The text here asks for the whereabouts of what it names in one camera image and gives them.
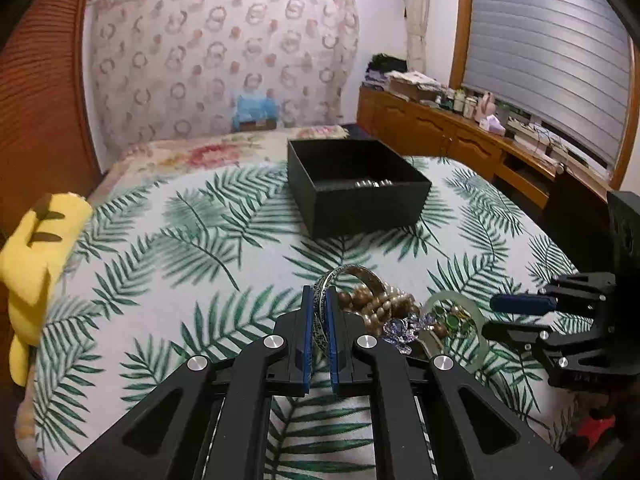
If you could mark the silver engraved bangle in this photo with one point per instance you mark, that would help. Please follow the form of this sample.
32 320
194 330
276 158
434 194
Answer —
321 310

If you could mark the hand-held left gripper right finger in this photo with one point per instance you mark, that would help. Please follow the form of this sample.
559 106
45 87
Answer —
334 345

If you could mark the pink floral blanket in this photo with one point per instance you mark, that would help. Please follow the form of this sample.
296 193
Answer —
210 155

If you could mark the group of small bottles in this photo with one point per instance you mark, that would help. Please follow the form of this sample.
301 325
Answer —
457 101

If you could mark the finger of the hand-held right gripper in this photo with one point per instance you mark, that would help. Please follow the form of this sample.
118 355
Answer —
505 332
520 303

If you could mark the beige window curtain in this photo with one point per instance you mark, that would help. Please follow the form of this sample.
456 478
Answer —
416 15

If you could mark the pale green jade bangle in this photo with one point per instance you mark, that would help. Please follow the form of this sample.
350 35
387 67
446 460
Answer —
480 320

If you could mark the wooden sideboard cabinet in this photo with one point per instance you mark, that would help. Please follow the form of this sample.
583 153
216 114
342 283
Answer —
435 130

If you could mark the blue plastic bag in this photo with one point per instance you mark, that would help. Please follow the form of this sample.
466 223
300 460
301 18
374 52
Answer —
255 108

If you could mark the patterned lace curtain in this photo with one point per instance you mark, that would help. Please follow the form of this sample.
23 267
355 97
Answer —
200 55

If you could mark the pile of folded clothes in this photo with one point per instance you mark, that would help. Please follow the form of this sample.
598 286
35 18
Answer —
387 71

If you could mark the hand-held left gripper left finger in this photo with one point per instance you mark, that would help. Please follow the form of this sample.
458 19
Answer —
306 340

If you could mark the red cloth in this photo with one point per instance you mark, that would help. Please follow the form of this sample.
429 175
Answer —
595 430

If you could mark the black jewelry box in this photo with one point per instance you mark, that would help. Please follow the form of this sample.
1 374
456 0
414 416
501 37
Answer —
365 200

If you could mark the yellow plush toy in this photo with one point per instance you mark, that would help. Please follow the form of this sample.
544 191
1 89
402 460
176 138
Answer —
35 270

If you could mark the grey window blind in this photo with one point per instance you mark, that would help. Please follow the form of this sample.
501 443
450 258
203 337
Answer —
540 50

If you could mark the brown wooden headboard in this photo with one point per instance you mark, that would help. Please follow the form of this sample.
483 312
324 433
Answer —
40 100

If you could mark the blue crystal brooch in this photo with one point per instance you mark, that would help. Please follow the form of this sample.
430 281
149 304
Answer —
402 332

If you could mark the pink rabbit figurine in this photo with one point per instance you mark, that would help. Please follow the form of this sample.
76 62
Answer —
489 112

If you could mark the green leaf print blanket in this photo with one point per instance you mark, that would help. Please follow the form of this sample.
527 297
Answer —
165 260

